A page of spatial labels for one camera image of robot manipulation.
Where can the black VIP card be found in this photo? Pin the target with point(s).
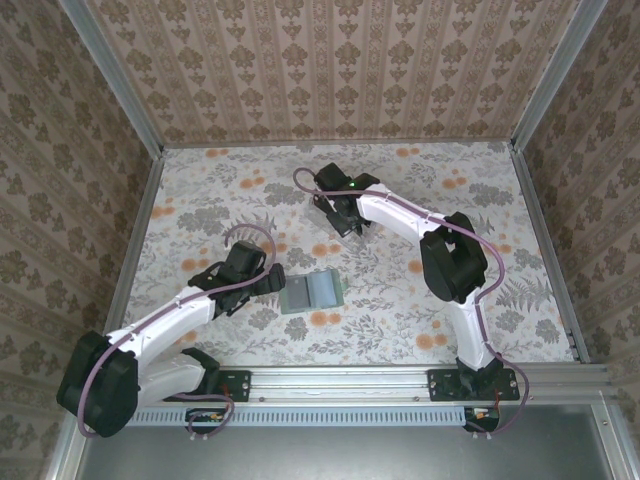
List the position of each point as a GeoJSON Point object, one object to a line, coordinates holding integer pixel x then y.
{"type": "Point", "coordinates": [299, 292]}
{"type": "Point", "coordinates": [321, 202]}

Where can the green leather card holder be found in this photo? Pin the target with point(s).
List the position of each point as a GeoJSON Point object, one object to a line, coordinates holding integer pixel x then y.
{"type": "Point", "coordinates": [325, 290]}

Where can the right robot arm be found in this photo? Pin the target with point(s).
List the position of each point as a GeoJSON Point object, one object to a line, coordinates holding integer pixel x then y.
{"type": "Point", "coordinates": [395, 210]}

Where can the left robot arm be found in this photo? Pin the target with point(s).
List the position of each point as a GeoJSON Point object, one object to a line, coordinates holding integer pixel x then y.
{"type": "Point", "coordinates": [165, 320]}

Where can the grey sheet metal panel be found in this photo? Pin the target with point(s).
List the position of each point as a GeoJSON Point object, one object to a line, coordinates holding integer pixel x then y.
{"type": "Point", "coordinates": [350, 455]}

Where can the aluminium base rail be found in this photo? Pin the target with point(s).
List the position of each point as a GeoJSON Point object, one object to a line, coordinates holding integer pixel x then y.
{"type": "Point", "coordinates": [340, 382]}

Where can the aluminium table side rail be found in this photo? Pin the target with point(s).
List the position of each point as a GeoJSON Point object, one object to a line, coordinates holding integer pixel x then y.
{"type": "Point", "coordinates": [141, 225]}
{"type": "Point", "coordinates": [550, 250]}

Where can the aluminium frame post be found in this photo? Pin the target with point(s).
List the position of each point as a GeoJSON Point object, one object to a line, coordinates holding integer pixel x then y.
{"type": "Point", "coordinates": [118, 75]}
{"type": "Point", "coordinates": [555, 75]}

